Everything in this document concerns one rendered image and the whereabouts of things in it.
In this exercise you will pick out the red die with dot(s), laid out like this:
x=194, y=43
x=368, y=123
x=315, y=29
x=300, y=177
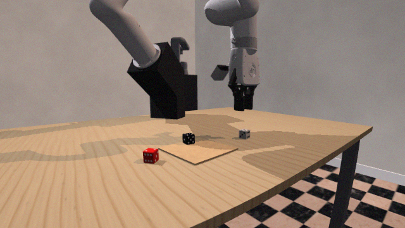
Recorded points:
x=151, y=155

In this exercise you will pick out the tan flat mat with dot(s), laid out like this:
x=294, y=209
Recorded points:
x=201, y=151

